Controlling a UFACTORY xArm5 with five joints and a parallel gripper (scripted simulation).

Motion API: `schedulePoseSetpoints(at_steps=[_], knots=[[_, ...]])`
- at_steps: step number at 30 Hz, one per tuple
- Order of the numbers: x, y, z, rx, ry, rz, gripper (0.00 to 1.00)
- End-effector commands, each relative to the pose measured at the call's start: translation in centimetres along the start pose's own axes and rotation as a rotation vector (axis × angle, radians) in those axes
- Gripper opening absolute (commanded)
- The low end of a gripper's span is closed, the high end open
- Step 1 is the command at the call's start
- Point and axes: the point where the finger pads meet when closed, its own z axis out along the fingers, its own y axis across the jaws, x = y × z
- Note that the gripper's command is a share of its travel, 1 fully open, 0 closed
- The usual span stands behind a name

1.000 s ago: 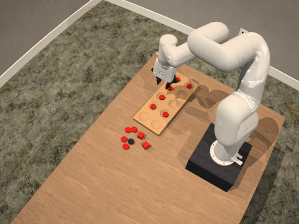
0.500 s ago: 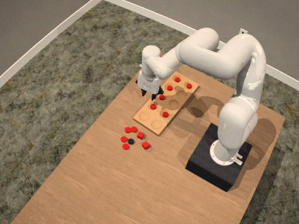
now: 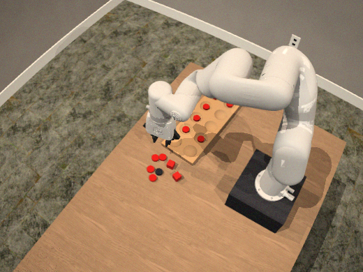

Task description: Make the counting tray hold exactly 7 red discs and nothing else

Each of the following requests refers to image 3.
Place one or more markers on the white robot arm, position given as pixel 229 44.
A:
pixel 274 90

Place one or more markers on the red cube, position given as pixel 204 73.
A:
pixel 170 164
pixel 177 176

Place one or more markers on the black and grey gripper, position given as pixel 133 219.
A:
pixel 163 130

